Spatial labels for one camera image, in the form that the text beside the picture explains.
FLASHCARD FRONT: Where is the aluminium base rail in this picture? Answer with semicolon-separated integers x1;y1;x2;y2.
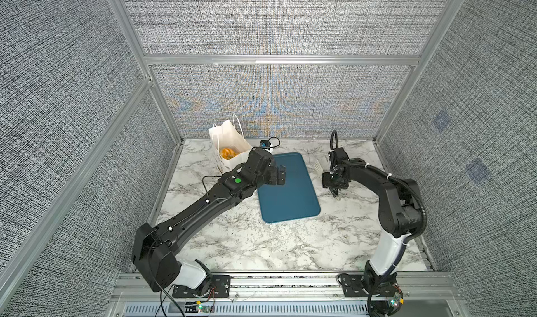
105;271;470;316

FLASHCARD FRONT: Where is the teal serving tray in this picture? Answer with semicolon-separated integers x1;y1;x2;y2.
258;152;321;223

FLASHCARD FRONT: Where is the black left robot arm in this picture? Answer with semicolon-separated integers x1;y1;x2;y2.
132;148;287;295

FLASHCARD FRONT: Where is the white paper bag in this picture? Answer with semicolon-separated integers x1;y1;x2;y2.
208;114;253;173

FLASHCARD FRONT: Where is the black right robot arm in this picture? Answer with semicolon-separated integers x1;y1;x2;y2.
322;147;427;296

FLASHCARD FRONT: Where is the round golden bun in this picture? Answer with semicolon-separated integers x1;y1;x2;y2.
220;147;240;160

